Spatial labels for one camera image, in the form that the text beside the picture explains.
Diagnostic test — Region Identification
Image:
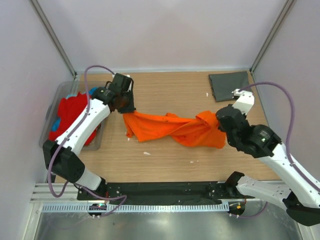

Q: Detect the orange t shirt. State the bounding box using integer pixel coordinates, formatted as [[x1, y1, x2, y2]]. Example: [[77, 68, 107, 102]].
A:
[[123, 110, 226, 149]]

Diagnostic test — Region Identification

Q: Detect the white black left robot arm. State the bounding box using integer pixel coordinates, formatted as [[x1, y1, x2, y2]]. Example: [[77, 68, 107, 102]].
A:
[[42, 73, 136, 200]]

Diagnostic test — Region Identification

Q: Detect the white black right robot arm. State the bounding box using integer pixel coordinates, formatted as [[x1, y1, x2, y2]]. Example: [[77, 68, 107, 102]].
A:
[[216, 104, 320, 227]]

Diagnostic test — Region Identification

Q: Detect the folded grey t shirt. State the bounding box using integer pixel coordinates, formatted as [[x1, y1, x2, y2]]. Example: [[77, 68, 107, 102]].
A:
[[208, 71, 249, 102]]

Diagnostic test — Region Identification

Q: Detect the clear plastic bin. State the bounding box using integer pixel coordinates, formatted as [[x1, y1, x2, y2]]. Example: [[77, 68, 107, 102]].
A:
[[38, 81, 107, 151]]

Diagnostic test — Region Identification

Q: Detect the red t shirt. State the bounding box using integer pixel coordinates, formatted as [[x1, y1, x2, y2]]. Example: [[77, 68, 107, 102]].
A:
[[47, 91, 102, 147]]

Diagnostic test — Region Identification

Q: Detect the blue t shirt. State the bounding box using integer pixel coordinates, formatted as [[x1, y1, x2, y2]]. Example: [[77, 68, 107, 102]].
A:
[[51, 86, 98, 133]]

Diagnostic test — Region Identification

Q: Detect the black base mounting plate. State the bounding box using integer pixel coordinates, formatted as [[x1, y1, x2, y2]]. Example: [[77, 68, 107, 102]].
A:
[[76, 181, 247, 206]]

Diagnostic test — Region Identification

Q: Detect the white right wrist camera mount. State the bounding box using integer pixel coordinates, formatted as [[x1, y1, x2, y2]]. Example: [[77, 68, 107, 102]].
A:
[[232, 89, 255, 116]]

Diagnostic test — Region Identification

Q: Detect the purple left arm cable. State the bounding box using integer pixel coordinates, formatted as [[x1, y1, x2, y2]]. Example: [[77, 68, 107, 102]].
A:
[[46, 65, 128, 217]]

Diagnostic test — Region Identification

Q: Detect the white slotted cable duct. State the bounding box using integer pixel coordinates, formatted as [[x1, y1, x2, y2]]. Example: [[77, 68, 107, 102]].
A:
[[41, 202, 229, 213]]

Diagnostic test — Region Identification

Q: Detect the left aluminium frame post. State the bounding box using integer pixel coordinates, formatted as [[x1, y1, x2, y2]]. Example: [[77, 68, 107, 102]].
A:
[[29, 0, 77, 80]]

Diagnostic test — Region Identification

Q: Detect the aluminium frame post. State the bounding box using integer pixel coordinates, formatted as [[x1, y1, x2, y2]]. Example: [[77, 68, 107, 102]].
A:
[[29, 0, 77, 80], [249, 0, 297, 75]]

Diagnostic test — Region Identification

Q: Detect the right aluminium frame post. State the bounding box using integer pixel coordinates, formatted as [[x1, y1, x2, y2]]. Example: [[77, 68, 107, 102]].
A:
[[249, 0, 297, 75]]

